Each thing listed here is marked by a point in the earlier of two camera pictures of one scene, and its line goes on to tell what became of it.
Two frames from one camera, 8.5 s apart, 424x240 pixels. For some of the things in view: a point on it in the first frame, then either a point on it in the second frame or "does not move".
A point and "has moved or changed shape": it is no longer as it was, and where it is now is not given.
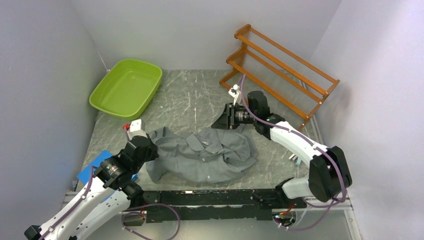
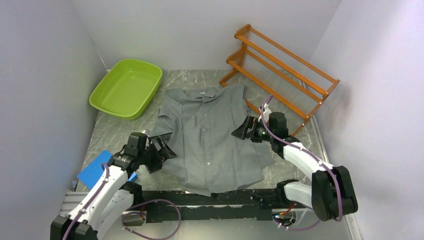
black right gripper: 226,121 → 241,132
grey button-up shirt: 215,156 has moved or changed shape
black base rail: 246,204 does not move
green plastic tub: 127,88 does not move
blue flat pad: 84,176 does not move
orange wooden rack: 279,73 does not move
